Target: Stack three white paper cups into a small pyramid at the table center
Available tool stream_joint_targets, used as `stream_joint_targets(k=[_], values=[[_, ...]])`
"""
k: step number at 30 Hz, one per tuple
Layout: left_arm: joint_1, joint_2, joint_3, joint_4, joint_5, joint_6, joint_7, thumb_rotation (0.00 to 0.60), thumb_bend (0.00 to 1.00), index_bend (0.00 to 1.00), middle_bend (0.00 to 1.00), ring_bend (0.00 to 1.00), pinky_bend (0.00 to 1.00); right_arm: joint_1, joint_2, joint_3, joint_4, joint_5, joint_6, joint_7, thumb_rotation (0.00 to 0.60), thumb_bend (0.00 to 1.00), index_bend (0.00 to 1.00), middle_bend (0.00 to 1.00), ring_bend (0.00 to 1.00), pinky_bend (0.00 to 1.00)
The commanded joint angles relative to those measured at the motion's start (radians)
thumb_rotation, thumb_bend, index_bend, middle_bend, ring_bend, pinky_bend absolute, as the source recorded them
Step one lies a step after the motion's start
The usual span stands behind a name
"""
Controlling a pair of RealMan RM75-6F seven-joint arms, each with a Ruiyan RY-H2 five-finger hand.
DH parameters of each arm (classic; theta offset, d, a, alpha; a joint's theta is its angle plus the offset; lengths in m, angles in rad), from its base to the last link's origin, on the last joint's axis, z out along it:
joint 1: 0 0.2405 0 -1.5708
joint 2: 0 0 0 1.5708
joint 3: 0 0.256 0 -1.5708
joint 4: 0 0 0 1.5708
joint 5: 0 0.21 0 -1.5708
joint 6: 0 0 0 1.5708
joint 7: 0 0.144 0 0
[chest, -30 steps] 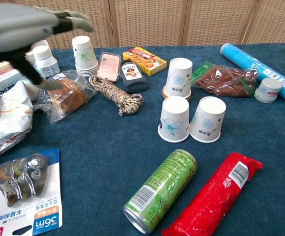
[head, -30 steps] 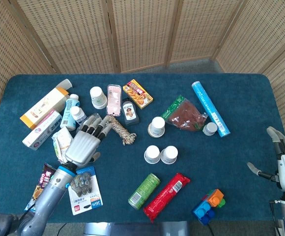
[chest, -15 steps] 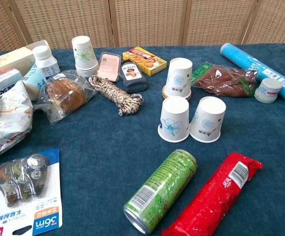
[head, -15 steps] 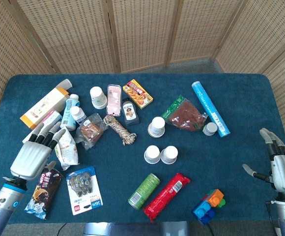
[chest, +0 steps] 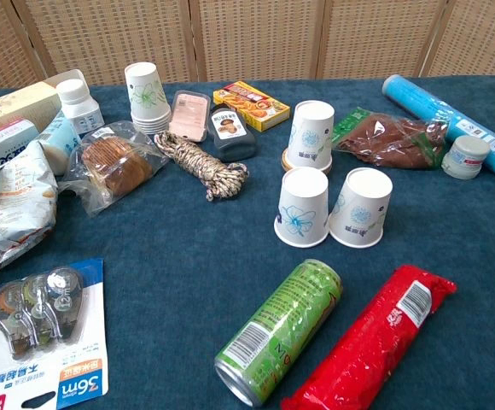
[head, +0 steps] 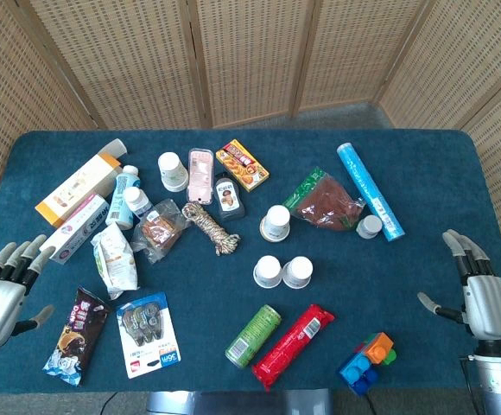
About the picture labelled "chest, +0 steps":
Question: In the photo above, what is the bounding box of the white paper cup blue flower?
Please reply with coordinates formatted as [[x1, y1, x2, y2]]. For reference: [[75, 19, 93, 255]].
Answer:
[[273, 166, 330, 249]]

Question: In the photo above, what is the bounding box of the white paper cup blue print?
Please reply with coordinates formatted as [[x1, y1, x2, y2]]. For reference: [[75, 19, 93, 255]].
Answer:
[[284, 99, 336, 170]]

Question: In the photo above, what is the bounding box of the white paper cup green print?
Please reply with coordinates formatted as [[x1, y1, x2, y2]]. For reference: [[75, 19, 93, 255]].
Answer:
[[328, 167, 393, 249]]

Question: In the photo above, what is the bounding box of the round gold tin red label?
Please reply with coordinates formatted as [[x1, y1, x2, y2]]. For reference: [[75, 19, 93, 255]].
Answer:
[[281, 147, 334, 175]]

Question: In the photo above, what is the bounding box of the black mushroom sauce bottle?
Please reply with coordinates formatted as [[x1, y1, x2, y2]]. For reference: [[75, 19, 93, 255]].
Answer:
[[207, 103, 259, 163]]

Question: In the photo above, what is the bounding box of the yellow curry box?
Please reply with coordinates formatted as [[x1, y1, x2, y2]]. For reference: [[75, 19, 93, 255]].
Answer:
[[212, 80, 292, 132]]

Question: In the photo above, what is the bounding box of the pink packaged item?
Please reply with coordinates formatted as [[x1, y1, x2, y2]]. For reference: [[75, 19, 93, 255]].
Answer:
[[168, 90, 213, 143]]

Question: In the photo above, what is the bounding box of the green drink can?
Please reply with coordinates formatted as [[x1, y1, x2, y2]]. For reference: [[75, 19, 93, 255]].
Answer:
[[213, 258, 344, 407]]

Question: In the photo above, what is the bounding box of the bread in clear bag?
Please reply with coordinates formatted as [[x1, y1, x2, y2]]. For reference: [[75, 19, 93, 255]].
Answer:
[[58, 120, 171, 218]]

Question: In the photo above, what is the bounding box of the blue felt table cover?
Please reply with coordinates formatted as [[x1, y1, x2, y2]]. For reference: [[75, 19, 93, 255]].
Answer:
[[0, 75, 495, 410]]

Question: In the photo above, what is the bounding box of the brown powder bag green header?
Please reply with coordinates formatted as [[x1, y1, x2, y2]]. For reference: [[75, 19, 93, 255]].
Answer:
[[331, 106, 450, 171]]

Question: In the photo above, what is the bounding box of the woven bamboo folding screen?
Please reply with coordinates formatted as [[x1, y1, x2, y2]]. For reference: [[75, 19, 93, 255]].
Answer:
[[0, 0, 495, 90]]

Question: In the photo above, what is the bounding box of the red biscuit pack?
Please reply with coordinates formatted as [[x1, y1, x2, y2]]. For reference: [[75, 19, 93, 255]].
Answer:
[[280, 264, 458, 410]]

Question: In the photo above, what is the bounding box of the white pill bottle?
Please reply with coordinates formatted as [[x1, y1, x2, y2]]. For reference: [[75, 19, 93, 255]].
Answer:
[[55, 78, 106, 138]]

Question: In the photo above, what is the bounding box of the light blue drink bottle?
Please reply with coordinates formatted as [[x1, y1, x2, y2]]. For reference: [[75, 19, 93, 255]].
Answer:
[[37, 110, 83, 177]]

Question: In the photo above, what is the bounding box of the blue wrapped roll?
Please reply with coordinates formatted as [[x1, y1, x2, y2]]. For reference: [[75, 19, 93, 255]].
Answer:
[[381, 73, 495, 182]]

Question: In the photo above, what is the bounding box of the correction tape blister card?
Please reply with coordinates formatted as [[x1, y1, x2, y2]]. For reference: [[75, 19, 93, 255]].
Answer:
[[0, 257, 110, 410]]

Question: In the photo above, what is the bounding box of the small white jar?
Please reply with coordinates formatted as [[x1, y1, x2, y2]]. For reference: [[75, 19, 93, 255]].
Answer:
[[440, 135, 492, 180]]

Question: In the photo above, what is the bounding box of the white snack bag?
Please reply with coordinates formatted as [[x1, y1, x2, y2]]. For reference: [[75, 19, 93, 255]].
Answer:
[[0, 140, 60, 272]]

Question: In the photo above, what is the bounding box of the orange and cream long box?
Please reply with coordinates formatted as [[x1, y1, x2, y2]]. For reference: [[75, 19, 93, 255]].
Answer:
[[0, 68, 87, 140]]

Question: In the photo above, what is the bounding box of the white pink toothpaste box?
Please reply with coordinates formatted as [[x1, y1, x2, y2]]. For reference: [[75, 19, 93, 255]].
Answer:
[[0, 118, 40, 198]]

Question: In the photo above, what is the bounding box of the braided rope bundle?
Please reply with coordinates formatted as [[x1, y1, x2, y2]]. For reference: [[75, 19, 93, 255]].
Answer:
[[153, 131, 251, 202]]

